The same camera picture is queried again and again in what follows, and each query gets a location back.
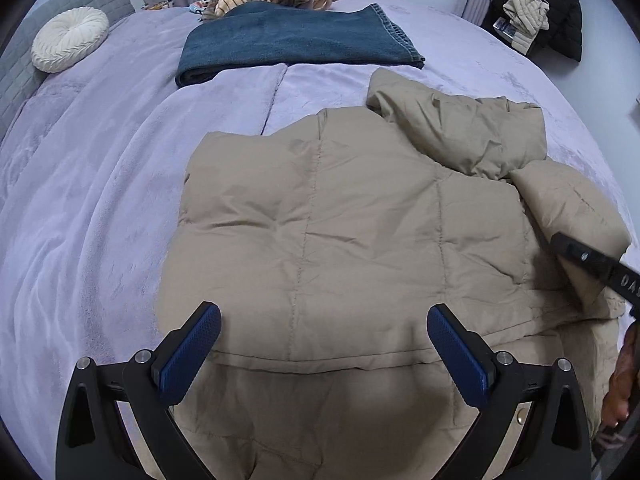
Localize grey quilted headboard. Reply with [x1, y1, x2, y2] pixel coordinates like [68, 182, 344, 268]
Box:
[0, 0, 136, 137]

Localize beige quilted hanging garment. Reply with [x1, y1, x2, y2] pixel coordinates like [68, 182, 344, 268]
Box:
[492, 0, 551, 54]

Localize lilac fleece bed blanket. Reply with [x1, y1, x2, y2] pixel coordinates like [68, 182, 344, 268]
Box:
[0, 0, 640, 480]

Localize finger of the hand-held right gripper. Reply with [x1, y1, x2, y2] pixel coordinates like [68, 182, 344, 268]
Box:
[549, 230, 621, 283]

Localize black hanging jacket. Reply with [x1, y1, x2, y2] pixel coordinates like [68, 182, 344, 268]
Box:
[482, 0, 584, 63]

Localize round white pleated pillow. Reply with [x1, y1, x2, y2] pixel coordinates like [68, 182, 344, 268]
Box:
[31, 7, 110, 74]

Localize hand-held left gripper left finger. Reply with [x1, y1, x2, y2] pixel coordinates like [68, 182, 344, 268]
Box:
[55, 301, 223, 480]

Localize person's right hand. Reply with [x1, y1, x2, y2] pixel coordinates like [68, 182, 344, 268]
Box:
[601, 320, 640, 432]

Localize beige puffer jacket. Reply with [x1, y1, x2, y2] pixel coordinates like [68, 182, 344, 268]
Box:
[152, 67, 632, 480]

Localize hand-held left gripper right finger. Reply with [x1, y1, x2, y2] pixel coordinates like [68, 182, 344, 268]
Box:
[426, 302, 593, 480]

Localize folded blue denim jeans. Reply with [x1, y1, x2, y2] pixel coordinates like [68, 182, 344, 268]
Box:
[175, 2, 426, 88]

